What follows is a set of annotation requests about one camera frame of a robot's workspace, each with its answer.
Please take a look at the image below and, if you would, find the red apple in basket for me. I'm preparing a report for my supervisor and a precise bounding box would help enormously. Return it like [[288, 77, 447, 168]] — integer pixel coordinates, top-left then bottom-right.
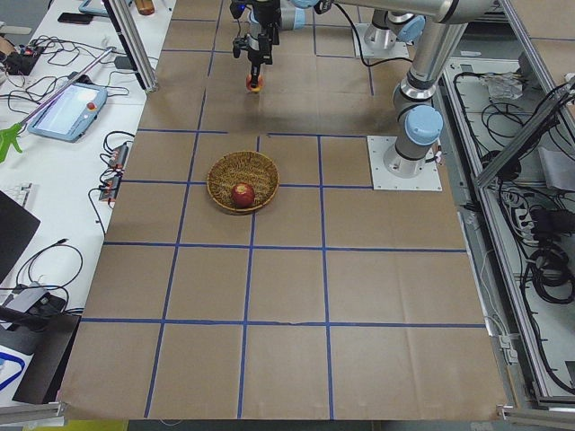
[[231, 182, 255, 208]]

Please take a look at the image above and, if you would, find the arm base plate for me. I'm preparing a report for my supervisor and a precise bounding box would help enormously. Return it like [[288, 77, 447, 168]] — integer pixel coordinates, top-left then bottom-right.
[[367, 136, 442, 192], [353, 23, 410, 59]]

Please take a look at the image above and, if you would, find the green reacher grabber stick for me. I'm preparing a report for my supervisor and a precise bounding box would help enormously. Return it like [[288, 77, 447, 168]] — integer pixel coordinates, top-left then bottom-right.
[[0, 47, 115, 163]]

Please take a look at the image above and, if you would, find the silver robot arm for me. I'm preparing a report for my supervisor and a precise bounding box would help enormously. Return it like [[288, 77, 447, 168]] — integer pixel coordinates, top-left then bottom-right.
[[229, 0, 332, 92], [352, 0, 492, 179]]

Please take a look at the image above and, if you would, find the aluminium frame post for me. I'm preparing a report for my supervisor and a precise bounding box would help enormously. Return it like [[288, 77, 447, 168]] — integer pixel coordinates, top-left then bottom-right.
[[103, 0, 158, 93]]

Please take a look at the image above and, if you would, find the black laptop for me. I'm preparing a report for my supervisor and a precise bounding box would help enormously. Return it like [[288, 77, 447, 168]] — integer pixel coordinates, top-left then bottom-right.
[[0, 192, 40, 281]]

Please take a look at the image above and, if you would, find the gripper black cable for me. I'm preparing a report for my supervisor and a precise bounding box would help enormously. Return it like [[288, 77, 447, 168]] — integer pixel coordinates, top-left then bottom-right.
[[332, 2, 374, 68]]

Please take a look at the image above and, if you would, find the black smartphone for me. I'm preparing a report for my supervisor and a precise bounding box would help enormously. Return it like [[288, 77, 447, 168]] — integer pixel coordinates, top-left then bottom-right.
[[57, 13, 93, 25]]

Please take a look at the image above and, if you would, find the red yellow apple carried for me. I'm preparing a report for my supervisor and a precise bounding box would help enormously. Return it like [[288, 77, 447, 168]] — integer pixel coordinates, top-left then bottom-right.
[[245, 75, 264, 93]]

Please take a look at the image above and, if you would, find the woven wicker basket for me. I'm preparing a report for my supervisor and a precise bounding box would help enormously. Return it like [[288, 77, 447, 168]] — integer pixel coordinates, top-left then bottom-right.
[[207, 150, 279, 215]]

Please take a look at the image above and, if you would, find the blue teach pendant tablet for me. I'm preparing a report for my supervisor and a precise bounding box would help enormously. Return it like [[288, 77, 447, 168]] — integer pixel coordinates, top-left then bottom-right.
[[28, 83, 108, 142]]

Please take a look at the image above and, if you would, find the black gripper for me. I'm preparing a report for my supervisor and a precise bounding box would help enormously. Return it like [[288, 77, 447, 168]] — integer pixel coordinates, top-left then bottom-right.
[[232, 1, 279, 86]]

